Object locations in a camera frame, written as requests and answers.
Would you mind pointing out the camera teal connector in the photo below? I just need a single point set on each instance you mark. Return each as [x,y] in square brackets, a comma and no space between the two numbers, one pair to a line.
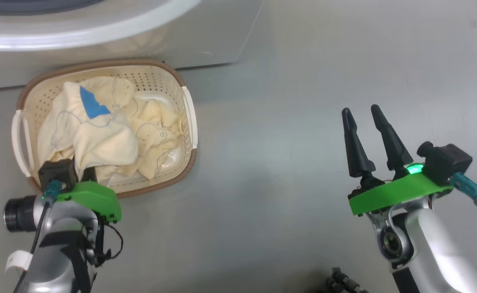
[468,188]
[52,190]

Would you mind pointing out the right camera teal connector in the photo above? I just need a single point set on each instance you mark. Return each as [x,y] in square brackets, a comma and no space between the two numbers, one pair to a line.
[468,188]

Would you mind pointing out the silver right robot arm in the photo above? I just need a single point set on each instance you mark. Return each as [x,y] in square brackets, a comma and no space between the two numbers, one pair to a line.
[437,248]

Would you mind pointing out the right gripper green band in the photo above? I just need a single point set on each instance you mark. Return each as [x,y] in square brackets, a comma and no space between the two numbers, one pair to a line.
[401,191]

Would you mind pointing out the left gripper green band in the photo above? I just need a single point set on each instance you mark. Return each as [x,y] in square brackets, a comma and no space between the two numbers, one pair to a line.
[96,195]

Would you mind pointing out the white front-load washing machine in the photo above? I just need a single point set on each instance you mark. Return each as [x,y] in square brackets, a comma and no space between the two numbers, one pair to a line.
[205,36]

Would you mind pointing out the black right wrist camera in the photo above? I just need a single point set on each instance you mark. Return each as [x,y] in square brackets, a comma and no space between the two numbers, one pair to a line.
[447,162]

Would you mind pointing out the cream laundry basket brown rim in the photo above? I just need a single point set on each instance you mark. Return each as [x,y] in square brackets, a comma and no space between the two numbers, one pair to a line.
[183,134]

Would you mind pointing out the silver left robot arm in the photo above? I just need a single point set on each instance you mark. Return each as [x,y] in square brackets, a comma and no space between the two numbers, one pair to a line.
[59,232]

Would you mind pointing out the left camera teal connector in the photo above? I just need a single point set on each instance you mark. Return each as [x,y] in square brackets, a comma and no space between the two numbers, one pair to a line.
[52,190]

